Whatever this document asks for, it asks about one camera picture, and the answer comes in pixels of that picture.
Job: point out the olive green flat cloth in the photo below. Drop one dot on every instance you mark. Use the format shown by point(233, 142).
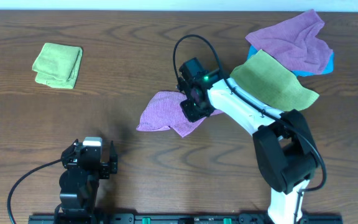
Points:
point(271, 83)

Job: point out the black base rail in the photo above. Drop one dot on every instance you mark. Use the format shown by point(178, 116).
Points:
point(244, 218)

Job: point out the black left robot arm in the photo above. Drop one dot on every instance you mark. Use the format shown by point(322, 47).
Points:
point(80, 182)

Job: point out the purple cloth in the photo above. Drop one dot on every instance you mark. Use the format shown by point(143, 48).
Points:
point(164, 112)
point(294, 43)

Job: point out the purple crumpled cloth on pile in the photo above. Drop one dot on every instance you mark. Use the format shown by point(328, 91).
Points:
point(294, 43)

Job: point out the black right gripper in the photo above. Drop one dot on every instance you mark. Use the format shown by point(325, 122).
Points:
point(185, 106)

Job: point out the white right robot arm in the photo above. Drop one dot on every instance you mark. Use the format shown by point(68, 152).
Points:
point(283, 144)

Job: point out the blue cloth under pile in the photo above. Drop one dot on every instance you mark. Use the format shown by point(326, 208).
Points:
point(328, 69)

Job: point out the folded light green cloth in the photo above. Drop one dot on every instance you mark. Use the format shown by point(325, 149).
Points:
point(57, 66)

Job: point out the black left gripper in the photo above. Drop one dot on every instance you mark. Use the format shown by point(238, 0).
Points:
point(105, 169)

